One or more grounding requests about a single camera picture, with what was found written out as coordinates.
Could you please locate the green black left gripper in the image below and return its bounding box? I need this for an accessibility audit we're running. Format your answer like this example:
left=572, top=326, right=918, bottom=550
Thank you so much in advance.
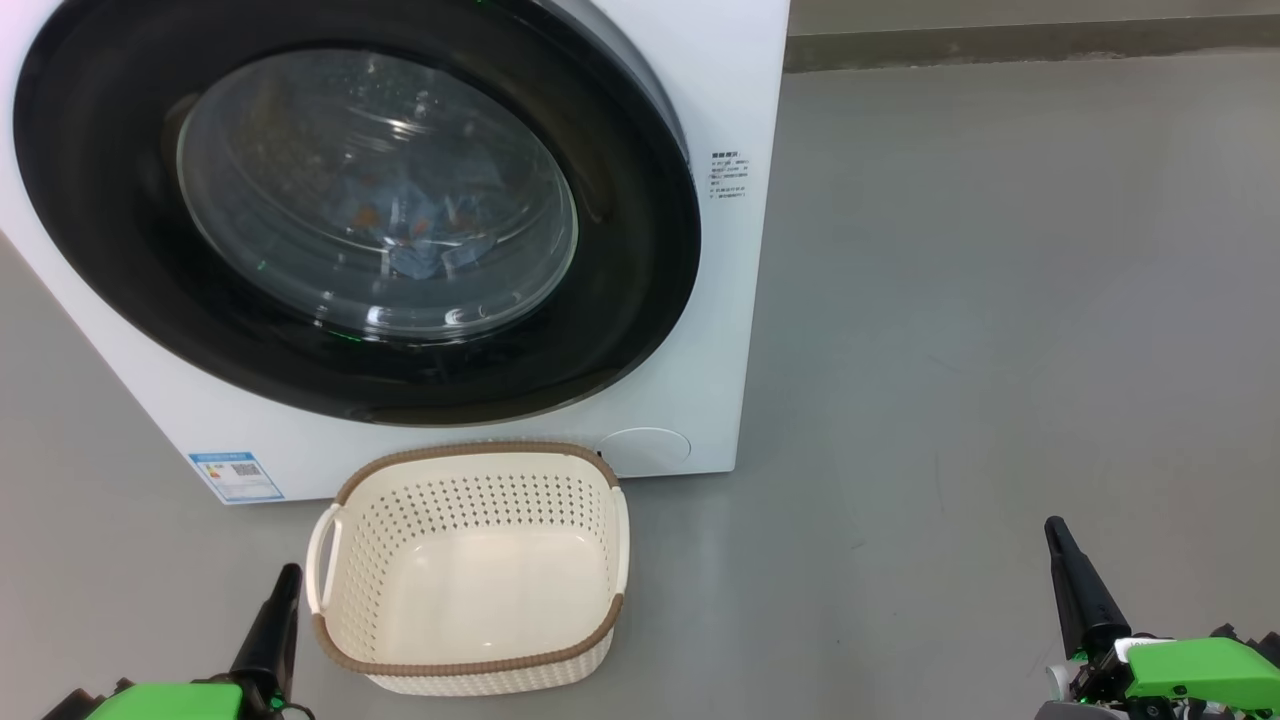
left=40, top=563, right=304, bottom=720

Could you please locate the blue cartoon print garment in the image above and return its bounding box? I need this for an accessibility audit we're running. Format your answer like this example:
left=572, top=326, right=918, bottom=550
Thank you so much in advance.
left=340, top=150, right=501, bottom=251
left=385, top=235, right=491, bottom=283

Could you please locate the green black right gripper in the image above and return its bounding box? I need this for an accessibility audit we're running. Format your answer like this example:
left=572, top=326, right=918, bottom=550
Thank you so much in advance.
left=1035, top=516, right=1280, bottom=720

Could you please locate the white washing machine body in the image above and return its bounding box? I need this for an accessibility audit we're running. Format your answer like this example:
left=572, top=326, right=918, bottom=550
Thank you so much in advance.
left=0, top=0, right=791, bottom=506

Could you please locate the round white filter cover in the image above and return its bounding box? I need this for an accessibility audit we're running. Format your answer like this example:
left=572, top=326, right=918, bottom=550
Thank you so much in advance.
left=597, top=428, right=693, bottom=480

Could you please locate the dark round washing machine door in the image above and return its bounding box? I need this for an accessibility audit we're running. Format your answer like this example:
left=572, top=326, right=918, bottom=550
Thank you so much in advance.
left=12, top=0, right=703, bottom=428

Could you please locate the cream perforated laundry basket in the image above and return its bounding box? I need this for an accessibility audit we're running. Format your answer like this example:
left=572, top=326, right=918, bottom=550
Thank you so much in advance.
left=305, top=441, right=631, bottom=697

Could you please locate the blue energy label sticker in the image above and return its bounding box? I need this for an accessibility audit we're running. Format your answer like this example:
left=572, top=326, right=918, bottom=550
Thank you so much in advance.
left=188, top=452, right=286, bottom=504

